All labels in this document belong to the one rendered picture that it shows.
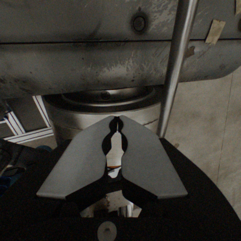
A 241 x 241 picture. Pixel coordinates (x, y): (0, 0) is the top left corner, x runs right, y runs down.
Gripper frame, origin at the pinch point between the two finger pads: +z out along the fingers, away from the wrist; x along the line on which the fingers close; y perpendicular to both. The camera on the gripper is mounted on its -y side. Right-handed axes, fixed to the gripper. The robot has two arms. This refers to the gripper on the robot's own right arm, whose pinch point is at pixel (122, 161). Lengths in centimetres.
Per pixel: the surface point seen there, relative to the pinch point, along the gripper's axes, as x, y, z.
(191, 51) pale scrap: 17.4, -36.5, 5.0
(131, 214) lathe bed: -22, 84, 14
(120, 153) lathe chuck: 15.5, -18.3, -4.6
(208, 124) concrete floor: -108, 70, 166
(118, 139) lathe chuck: 15.5, -21.8, -5.0
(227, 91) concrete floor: -108, 20, 179
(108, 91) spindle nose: 10.1, -29.5, -5.5
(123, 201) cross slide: -11.2, 44.7, 3.9
